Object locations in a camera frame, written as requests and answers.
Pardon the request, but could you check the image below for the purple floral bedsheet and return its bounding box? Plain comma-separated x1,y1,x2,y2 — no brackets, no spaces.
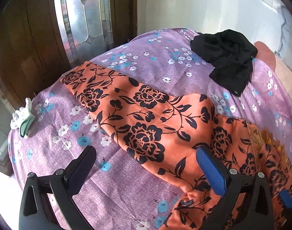
9,29,292,229

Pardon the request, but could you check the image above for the brown wooden door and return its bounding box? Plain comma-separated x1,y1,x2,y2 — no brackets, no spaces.
0,0,137,108

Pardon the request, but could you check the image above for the orange black floral garment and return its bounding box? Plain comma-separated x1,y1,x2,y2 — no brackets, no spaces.
61,62,292,229

